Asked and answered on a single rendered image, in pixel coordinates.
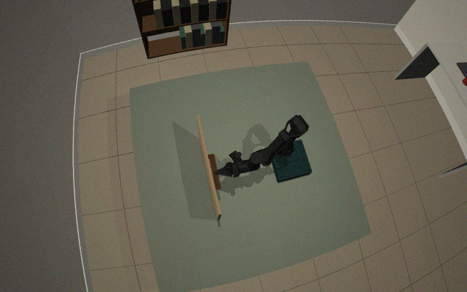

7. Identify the dark brown picture frame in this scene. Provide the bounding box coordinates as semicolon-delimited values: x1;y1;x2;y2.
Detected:
208;154;221;190

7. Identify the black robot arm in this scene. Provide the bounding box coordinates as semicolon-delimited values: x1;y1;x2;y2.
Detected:
229;114;309;172

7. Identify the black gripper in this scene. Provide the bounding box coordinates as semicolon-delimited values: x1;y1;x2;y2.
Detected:
215;160;249;178

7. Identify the brown flat square board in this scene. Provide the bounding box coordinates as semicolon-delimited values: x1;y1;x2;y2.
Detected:
196;115;222;220

